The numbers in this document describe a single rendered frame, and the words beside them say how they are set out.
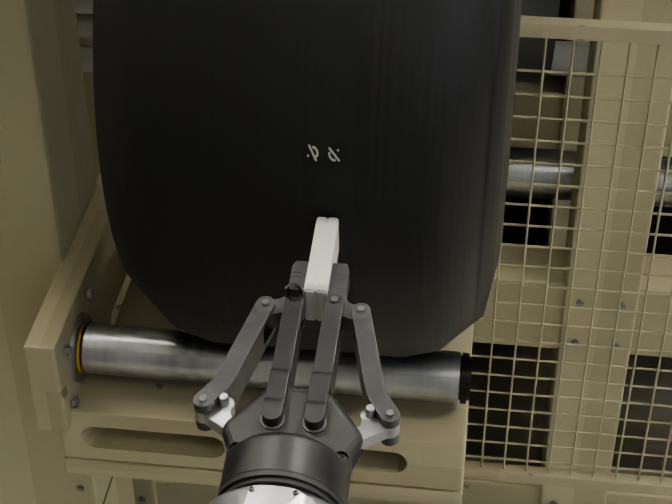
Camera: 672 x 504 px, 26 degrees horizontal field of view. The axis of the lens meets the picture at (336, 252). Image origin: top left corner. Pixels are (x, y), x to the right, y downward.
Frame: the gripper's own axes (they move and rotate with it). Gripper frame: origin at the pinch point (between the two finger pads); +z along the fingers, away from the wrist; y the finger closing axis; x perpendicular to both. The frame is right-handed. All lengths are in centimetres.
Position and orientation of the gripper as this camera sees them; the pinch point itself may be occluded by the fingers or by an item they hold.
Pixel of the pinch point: (322, 268)
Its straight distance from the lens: 97.7
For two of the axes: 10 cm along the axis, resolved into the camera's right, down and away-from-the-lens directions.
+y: -9.9, -0.7, 0.9
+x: 0.2, 7.0, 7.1
